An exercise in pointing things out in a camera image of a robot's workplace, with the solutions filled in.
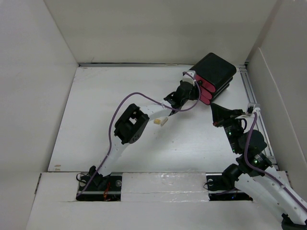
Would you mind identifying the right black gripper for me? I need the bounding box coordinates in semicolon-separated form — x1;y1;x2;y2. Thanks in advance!
210;102;245;153

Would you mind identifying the yellow white eraser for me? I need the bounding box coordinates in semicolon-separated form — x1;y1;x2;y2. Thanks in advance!
153;117;168;127

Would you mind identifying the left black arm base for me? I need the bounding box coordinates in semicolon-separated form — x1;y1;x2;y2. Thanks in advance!
76;173;122;202

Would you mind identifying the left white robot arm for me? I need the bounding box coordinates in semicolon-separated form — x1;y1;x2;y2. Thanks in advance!
87;80;201;190

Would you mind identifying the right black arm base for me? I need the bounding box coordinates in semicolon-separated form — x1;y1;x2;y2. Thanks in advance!
203;173;253;201

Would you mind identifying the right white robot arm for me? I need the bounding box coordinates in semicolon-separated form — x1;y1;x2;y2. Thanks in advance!
211;103;307;230

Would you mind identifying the black drawer cabinet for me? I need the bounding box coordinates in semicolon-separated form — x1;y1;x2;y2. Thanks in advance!
189;53;236;101

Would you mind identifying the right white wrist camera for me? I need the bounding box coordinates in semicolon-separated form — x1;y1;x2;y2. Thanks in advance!
237;103;261;119

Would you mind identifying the aluminium rail right side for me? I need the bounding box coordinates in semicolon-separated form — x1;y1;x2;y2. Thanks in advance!
239;67;279;168

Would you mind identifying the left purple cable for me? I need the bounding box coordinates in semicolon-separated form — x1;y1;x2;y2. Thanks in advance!
76;71;200;199

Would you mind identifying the purple cable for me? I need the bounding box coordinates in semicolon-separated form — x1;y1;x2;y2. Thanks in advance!
244;112;307;211
76;71;200;199

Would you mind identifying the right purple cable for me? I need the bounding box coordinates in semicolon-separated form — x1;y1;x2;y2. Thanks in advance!
244;112;307;211

